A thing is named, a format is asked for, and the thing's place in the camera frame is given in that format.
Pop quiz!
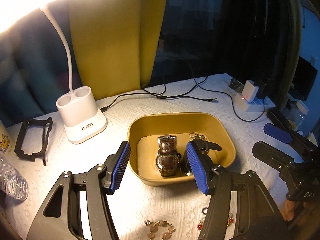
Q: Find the red bead bracelet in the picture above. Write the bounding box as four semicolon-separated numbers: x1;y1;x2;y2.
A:
196;206;235;231

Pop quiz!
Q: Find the black strap wristwatch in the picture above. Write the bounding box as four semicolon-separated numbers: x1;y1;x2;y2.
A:
194;139;222;154

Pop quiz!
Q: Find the pink bead bracelet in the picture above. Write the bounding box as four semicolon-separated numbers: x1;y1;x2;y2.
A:
144;219;176;240

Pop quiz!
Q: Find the brown leather wristwatch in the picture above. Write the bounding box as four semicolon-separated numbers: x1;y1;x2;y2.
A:
155;135;181;177

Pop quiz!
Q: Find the person's right hand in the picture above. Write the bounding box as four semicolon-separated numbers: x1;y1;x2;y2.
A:
281;199;300;221

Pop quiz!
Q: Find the white lidded jar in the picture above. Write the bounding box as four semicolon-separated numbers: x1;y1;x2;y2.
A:
291;100;309;130

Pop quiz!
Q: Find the white power strip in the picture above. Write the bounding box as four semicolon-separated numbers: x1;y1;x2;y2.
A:
234;93;275;112

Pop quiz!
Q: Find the black power plug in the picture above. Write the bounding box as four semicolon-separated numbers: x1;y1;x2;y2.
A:
255;79;268;99

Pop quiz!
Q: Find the white charger adapter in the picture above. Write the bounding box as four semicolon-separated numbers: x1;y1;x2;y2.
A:
241;80;259;102

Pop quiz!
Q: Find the clear water bottle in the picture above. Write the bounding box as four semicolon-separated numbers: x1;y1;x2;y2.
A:
1;156;29;202

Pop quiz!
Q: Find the black monitor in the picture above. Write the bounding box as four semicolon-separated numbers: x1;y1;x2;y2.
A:
289;56;318;101

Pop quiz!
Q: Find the white patterned tablecloth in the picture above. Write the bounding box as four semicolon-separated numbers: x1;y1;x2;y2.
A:
0;73;306;240

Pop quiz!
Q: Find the white cartoon mug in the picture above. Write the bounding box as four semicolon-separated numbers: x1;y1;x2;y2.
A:
0;121;15;154

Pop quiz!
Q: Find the yellow storage box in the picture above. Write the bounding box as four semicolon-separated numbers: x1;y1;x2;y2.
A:
127;112;236;186

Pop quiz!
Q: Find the dark blue curtain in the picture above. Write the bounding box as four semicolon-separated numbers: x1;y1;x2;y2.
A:
1;9;69;127

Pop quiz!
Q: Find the yellow curtain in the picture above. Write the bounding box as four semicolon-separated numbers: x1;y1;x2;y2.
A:
68;0;167;100

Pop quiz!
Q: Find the white desk lamp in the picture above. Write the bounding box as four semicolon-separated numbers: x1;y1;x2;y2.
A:
0;0;118;145

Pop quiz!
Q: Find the black plastic frame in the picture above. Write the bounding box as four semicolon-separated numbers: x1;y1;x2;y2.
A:
14;117;53;166

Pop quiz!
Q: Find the black usb cable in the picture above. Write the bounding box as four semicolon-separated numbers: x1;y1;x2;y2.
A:
100;76;266;123

